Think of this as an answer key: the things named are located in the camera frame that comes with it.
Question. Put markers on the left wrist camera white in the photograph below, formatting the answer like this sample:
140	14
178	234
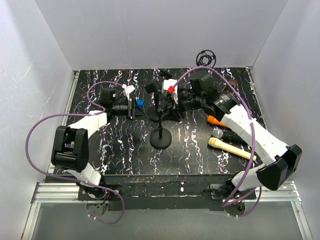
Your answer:
127	90

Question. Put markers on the black silver-grille microphone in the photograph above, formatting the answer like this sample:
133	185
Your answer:
228	136

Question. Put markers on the aluminium frame rail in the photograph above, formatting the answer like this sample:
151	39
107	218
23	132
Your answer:
170	191

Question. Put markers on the round base microphone stand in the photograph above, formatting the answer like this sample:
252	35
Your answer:
156	89

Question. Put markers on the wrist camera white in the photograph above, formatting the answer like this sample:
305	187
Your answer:
168	88
127	90

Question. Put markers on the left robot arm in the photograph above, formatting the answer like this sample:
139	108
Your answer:
71	143

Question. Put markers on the blue white small block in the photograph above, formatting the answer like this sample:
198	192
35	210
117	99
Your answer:
140	103

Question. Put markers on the orange microphone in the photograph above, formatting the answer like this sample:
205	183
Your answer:
212	120

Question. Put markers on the cream microphone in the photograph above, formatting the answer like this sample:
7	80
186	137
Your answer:
216	143

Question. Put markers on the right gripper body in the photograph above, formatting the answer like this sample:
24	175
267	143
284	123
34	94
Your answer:
174	103

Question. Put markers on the teal microphone tripod stand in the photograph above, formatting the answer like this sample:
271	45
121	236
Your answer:
165	74

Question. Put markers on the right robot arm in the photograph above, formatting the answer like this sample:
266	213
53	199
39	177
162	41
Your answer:
279	160

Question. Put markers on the wooden metronome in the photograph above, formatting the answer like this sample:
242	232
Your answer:
233	83

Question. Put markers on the black marble pattern mat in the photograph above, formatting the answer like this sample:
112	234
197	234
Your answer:
123	146

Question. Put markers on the shock mount tripod stand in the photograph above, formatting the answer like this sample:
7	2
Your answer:
206	58

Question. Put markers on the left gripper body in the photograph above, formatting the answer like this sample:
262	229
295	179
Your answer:
131	104

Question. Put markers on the orange microphone stand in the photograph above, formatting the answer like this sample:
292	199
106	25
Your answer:
160	138

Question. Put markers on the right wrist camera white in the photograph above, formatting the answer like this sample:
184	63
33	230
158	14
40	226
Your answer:
168	88

